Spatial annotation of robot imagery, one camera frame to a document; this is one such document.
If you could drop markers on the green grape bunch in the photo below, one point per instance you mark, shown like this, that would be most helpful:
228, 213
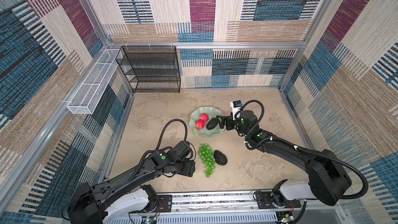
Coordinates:
207, 157

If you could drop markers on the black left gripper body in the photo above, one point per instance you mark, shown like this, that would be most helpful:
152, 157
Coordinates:
187, 168

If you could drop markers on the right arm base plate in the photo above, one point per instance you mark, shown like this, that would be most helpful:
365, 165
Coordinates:
274, 200

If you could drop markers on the mint green scalloped fruit bowl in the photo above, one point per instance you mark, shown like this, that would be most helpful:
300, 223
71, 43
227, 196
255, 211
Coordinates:
212, 112

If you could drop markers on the dark avocado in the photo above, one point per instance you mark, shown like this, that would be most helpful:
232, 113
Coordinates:
220, 158
212, 124

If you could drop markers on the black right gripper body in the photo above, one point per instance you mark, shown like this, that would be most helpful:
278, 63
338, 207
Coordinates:
231, 124

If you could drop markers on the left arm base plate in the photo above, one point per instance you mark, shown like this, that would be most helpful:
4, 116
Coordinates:
160, 204

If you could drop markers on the black wire shelf rack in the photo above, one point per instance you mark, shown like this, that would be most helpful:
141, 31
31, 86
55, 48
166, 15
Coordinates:
150, 68

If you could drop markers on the red apple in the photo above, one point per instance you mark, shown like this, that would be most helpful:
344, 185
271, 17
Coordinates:
200, 124
204, 117

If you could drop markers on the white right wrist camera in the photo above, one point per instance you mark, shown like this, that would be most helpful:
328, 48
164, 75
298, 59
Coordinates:
235, 106

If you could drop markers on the aluminium front rail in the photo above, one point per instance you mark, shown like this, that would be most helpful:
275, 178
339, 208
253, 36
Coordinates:
212, 206

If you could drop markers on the white wire mesh basket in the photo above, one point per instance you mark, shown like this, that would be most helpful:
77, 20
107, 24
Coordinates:
89, 93

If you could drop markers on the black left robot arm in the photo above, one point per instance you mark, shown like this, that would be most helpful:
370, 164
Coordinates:
89, 204

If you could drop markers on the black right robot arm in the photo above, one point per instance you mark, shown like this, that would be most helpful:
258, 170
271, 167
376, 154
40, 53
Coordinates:
329, 178

